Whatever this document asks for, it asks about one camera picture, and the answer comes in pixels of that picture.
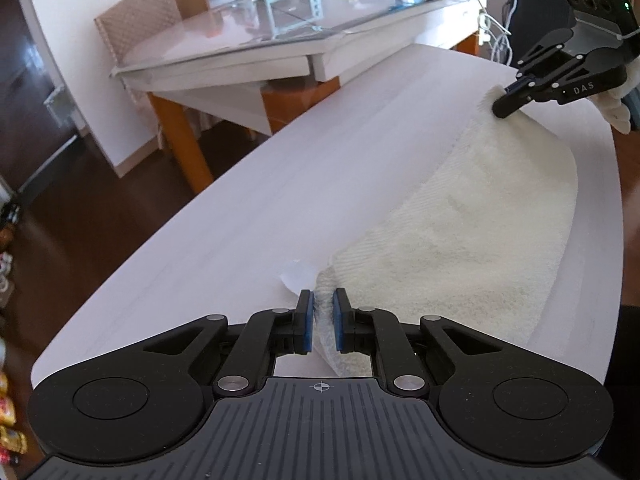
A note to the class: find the white terry towel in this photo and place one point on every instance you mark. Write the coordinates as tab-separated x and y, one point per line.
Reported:
480	220

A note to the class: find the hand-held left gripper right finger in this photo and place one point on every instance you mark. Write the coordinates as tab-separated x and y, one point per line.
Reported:
340	322

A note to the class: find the white desk with glass top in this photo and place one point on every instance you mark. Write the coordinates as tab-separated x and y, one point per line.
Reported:
300	45

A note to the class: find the dark wooden cabinet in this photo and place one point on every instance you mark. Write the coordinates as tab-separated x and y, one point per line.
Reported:
25	85

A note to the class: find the beige patterned chair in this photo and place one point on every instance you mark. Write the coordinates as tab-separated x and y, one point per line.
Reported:
137	22

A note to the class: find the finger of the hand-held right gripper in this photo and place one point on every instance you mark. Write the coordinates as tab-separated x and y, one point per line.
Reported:
547	47
507	104

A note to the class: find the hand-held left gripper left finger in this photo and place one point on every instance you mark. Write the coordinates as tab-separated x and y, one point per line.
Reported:
305	322

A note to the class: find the person's right hand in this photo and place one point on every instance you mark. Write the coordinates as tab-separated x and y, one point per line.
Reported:
614	107

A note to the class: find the row of colourful packets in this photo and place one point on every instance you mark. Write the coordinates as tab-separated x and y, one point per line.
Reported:
9	410

